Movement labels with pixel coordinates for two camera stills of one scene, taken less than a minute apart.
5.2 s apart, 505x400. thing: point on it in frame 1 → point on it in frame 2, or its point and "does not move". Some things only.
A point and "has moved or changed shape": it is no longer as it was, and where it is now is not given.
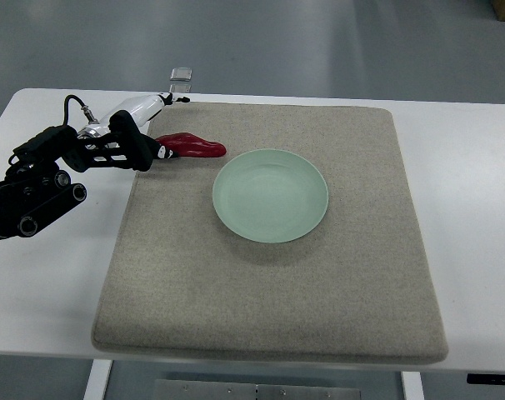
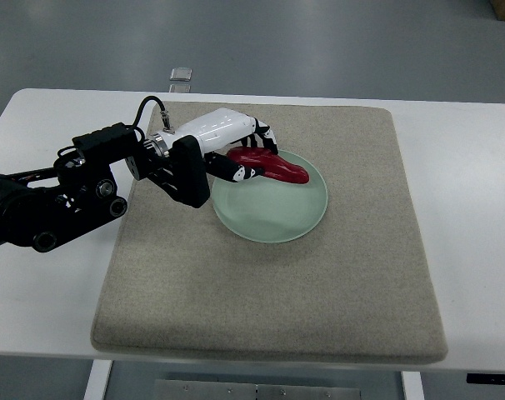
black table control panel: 499,379 does not move
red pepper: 189,145 has moved or changed shape
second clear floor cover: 181,87 does not move
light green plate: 270,196 does not move
